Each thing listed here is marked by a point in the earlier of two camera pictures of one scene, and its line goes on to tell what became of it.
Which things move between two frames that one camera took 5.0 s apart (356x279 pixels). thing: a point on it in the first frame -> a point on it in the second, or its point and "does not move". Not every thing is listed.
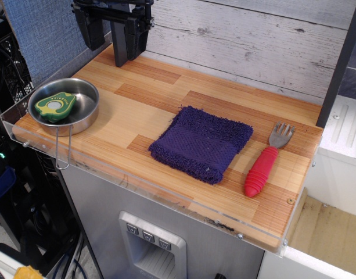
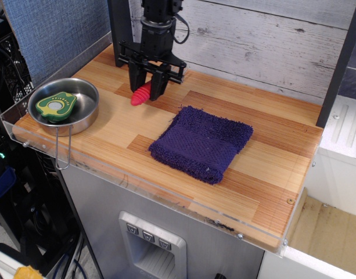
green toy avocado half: x=56 y=107 does not move
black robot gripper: x=136 y=31 -> x=156 y=52
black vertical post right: x=342 y=64 does not move
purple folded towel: x=200 y=143 does not move
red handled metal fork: x=277 y=137 -> x=141 y=95
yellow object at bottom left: x=27 y=272 does not move
